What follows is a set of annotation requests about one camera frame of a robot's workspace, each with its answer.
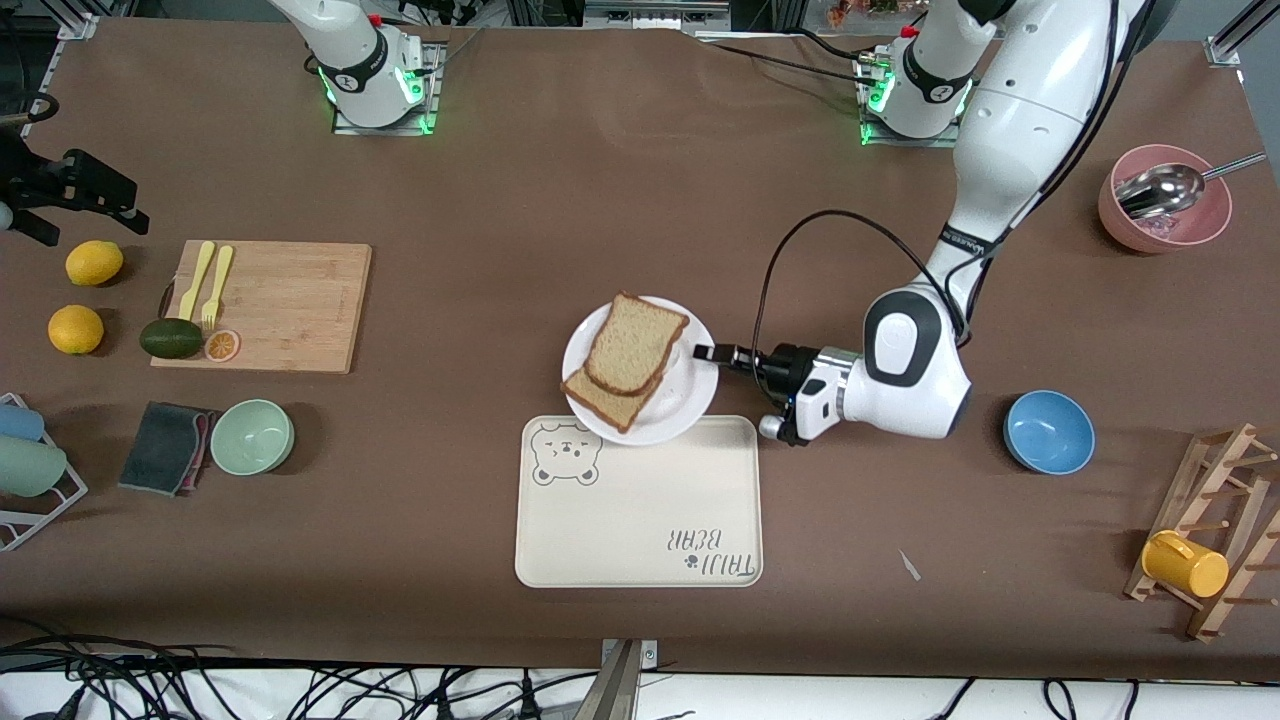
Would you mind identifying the metal spoon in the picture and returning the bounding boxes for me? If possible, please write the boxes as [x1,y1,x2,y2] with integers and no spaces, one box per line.
[1115,150,1269,221]

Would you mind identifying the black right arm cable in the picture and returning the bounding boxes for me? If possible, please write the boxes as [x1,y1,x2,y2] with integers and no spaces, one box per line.
[0,95,61,129]

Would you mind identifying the yellow mug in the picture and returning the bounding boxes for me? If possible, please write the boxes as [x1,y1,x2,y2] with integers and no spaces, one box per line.
[1141,530,1230,599]

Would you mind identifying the metal table edge bracket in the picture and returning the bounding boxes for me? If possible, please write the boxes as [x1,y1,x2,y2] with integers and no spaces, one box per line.
[598,638,661,720]

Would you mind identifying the pale green cup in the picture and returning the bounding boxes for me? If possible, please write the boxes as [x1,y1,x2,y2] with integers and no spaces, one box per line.
[0,436,69,499]

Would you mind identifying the bread slice sandwich lid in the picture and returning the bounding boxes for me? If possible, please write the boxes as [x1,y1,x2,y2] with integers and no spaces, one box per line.
[583,291,691,397]

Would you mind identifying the bread slice under egg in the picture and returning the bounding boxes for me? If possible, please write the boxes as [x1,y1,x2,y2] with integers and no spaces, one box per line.
[561,366,663,435]

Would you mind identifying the light blue cup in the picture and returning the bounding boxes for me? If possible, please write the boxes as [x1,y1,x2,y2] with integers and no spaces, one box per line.
[0,402,47,443]

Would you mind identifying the dark grey folded cloth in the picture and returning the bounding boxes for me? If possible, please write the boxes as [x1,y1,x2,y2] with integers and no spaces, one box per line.
[117,401,216,498]

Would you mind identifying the pink bowl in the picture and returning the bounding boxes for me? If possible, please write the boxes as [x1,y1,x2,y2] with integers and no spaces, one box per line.
[1097,144,1233,255]

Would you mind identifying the black floor cable bundle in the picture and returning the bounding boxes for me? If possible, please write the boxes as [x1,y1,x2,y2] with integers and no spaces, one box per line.
[0,615,601,720]

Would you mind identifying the black cable on table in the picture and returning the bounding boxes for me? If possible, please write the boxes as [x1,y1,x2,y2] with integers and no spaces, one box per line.
[695,30,886,89]

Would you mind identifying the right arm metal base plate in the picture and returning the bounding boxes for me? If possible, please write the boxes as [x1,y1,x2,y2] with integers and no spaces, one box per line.
[332,38,443,137]

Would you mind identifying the yellow plastic fork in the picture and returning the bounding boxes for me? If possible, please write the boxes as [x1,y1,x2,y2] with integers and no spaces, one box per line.
[201,245,235,331]

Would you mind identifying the round yellow orange fruit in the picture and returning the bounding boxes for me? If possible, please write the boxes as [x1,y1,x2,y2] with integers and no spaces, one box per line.
[47,304,105,356]

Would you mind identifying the aluminium frame beam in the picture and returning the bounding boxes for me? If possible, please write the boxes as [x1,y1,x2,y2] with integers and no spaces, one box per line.
[583,0,733,33]

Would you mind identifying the wooden peg drying rack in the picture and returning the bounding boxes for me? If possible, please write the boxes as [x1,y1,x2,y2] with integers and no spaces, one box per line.
[1123,422,1280,643]

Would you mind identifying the yellow oval lemon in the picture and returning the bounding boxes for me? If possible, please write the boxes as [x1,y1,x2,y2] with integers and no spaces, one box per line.
[65,240,125,288]

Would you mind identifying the white round plate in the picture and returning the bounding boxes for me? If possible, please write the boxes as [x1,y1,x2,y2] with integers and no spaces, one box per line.
[561,296,719,447]

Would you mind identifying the dark green avocado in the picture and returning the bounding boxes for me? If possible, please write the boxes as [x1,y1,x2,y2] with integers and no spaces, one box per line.
[139,317,205,360]

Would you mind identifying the blue bowl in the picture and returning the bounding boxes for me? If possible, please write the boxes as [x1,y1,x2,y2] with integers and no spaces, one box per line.
[1003,389,1097,476]

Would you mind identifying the white wire cup rack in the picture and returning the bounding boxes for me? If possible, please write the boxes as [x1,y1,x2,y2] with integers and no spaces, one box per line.
[0,392,89,553]

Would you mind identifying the black floor cable loops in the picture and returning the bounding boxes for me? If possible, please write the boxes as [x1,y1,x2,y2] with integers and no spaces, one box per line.
[935,678,1141,720]

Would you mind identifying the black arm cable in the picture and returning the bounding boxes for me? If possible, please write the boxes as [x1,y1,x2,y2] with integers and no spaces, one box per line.
[0,95,61,129]
[752,0,1151,353]

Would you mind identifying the beige bear print tray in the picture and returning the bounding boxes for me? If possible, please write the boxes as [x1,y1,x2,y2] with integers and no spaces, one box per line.
[514,415,764,589]

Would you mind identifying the wooden cutting board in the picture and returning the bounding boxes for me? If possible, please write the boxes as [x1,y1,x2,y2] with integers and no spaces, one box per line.
[150,240,373,375]

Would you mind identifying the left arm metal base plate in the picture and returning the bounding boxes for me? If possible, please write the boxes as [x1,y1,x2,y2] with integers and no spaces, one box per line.
[858,55,966,149]

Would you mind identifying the yellow plastic knife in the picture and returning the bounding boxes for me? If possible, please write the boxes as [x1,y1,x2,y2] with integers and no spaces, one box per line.
[178,240,216,322]

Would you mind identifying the pale green bowl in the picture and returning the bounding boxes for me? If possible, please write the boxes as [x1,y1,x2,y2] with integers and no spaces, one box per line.
[209,399,296,477]

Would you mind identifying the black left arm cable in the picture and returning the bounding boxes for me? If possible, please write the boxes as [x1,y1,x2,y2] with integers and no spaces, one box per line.
[752,0,1151,353]

